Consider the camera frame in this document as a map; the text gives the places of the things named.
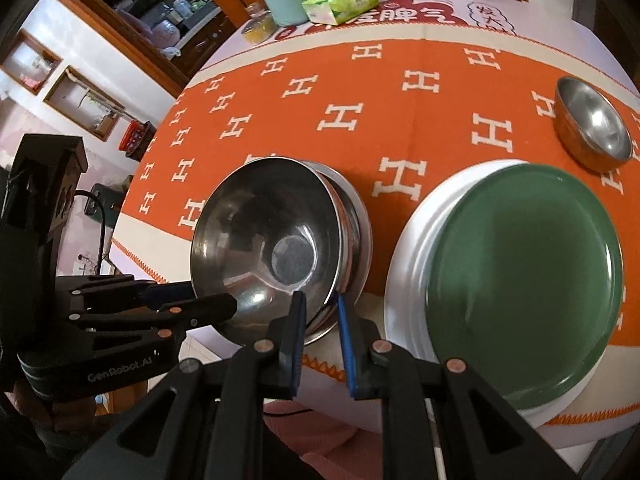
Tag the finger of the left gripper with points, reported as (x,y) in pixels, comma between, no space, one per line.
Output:
(178,316)
(118,292)

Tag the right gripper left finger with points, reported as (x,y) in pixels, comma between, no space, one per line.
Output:
(242,446)

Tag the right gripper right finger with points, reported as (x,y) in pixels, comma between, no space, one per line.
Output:
(378,370)

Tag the white disposable plate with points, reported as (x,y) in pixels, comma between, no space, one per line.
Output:
(410,279)

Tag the large steel bowl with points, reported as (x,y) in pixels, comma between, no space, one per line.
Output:
(272,228)

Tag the green ceramic plate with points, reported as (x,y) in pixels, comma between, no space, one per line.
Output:
(525,279)

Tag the small steel bowl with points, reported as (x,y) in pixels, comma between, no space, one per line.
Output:
(589,126)

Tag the left hand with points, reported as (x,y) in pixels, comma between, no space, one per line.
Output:
(42,441)

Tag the orange H-pattern blanket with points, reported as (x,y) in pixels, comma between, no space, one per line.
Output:
(396,108)

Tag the yellow glass jar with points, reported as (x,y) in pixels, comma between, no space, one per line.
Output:
(261,25)

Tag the pink printed tablecloth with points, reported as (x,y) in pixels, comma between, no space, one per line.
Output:
(380,15)

